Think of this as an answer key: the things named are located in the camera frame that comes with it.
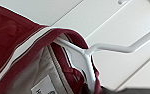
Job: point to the white wardrobe body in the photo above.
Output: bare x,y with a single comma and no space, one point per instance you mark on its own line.
74,13

